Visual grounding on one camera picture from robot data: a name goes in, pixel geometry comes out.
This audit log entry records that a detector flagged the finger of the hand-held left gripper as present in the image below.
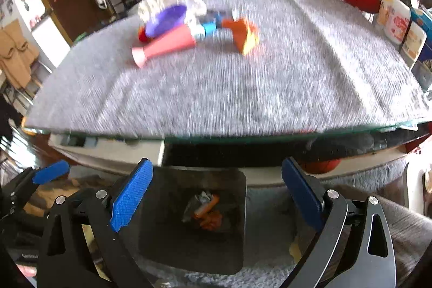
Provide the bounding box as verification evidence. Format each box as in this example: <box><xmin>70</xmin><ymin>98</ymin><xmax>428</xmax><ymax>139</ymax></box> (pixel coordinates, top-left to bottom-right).
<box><xmin>0</xmin><ymin>160</ymin><xmax>70</xmax><ymax>218</ymax></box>

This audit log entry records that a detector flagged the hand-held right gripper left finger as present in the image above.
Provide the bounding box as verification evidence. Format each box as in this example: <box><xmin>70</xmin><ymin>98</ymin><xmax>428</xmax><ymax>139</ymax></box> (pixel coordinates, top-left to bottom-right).
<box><xmin>36</xmin><ymin>158</ymin><xmax>154</xmax><ymax>288</ymax></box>

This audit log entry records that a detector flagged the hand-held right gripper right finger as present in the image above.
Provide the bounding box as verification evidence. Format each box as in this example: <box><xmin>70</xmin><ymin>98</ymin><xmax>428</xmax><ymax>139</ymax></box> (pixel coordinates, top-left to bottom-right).
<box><xmin>281</xmin><ymin>158</ymin><xmax>396</xmax><ymax>288</ymax></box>

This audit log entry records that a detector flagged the black trash bin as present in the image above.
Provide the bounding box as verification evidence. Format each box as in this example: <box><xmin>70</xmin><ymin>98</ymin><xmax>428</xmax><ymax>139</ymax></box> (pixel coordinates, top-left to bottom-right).
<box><xmin>130</xmin><ymin>167</ymin><xmax>247</xmax><ymax>275</ymax></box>

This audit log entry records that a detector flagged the pink plastic cone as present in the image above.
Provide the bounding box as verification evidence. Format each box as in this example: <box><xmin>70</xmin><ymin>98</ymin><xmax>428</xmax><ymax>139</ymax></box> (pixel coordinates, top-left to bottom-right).
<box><xmin>131</xmin><ymin>23</ymin><xmax>196</xmax><ymax>69</ymax></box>

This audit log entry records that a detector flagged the orange yellow toy piece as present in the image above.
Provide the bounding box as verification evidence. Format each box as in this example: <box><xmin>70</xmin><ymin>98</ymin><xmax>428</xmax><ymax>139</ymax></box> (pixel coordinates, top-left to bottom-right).
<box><xmin>222</xmin><ymin>17</ymin><xmax>260</xmax><ymax>56</ymax></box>

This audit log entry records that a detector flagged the purple plastic bowl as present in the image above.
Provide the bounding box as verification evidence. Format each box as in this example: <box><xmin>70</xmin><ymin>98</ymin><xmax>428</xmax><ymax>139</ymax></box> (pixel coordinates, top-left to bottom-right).
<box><xmin>145</xmin><ymin>5</ymin><xmax>188</xmax><ymax>38</ymax></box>

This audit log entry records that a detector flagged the small blue cup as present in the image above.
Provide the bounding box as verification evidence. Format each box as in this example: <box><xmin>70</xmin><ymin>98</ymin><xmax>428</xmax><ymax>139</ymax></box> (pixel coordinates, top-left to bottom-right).
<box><xmin>194</xmin><ymin>21</ymin><xmax>217</xmax><ymax>38</ymax></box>

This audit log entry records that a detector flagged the blue white wrapper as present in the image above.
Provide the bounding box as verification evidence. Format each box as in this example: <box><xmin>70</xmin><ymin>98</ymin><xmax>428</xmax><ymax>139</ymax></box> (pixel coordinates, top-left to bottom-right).
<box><xmin>202</xmin><ymin>9</ymin><xmax>233</xmax><ymax>28</ymax></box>

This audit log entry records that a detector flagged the grey shaggy rug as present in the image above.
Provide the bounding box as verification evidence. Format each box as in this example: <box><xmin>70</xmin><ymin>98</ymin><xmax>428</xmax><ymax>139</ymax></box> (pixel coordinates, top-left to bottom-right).
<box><xmin>20</xmin><ymin>153</ymin><xmax>409</xmax><ymax>288</ymax></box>

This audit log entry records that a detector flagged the orange basketball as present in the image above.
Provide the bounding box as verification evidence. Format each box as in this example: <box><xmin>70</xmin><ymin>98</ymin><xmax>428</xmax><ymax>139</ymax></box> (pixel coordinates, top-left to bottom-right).
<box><xmin>299</xmin><ymin>158</ymin><xmax>341</xmax><ymax>174</ymax></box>

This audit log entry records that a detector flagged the silver crumpled wrapper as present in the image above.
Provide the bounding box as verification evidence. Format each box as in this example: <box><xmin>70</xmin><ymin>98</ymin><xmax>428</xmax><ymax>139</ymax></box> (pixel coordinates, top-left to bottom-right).
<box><xmin>182</xmin><ymin>191</ymin><xmax>215</xmax><ymax>223</ymax></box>

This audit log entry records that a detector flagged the orange stick wrapper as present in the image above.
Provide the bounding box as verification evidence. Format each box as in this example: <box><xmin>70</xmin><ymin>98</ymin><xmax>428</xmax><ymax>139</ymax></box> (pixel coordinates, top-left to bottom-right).
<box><xmin>194</xmin><ymin>195</ymin><xmax>220</xmax><ymax>217</ymax></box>

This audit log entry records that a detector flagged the orange crumpled paper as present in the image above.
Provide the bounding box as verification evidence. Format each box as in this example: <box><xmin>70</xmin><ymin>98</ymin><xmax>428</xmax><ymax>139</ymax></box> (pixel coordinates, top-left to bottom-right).
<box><xmin>199</xmin><ymin>210</ymin><xmax>223</xmax><ymax>231</ymax></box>

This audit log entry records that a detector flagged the grey woven table mat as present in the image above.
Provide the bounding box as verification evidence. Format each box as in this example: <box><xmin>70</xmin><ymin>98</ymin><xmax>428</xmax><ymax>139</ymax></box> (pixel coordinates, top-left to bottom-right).
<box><xmin>25</xmin><ymin>0</ymin><xmax>429</xmax><ymax>140</ymax></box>

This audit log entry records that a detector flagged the white board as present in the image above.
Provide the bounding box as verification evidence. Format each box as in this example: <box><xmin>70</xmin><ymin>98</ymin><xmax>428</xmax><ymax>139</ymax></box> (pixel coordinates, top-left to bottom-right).
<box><xmin>32</xmin><ymin>13</ymin><xmax>73</xmax><ymax>69</ymax></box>

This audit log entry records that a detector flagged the small white bottle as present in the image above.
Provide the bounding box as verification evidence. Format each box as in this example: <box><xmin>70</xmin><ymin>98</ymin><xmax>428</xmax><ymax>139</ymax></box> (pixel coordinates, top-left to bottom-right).
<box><xmin>401</xmin><ymin>21</ymin><xmax>427</xmax><ymax>60</ymax></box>

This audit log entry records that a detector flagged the white bottle yellow cap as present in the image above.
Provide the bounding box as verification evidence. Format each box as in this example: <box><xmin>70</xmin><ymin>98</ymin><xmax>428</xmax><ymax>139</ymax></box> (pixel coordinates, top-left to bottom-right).
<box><xmin>376</xmin><ymin>0</ymin><xmax>411</xmax><ymax>45</ymax></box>

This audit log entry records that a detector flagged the blue round tin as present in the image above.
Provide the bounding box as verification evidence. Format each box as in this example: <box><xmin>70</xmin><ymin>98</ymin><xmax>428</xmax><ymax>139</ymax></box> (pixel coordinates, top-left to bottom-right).
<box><xmin>410</xmin><ymin>8</ymin><xmax>432</xmax><ymax>89</ymax></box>

